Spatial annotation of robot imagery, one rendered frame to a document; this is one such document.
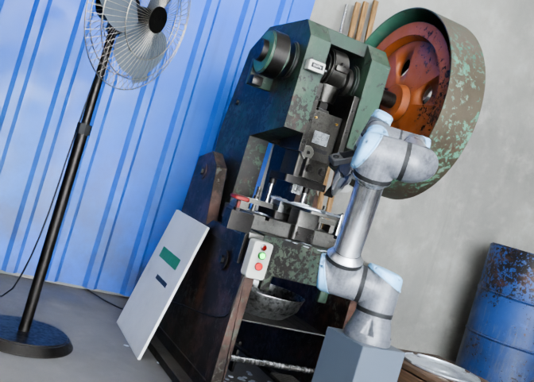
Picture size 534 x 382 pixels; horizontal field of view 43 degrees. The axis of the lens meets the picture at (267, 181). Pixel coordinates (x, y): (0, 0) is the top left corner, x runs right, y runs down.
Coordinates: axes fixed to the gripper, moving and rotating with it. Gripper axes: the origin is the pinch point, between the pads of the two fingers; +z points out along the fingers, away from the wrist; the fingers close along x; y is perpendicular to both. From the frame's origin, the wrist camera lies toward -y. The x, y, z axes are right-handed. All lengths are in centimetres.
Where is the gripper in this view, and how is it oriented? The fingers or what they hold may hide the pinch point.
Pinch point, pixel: (332, 192)
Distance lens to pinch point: 254.3
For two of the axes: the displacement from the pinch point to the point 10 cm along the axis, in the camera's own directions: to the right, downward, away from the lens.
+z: -4.5, 8.2, 3.7
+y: 8.3, 2.3, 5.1
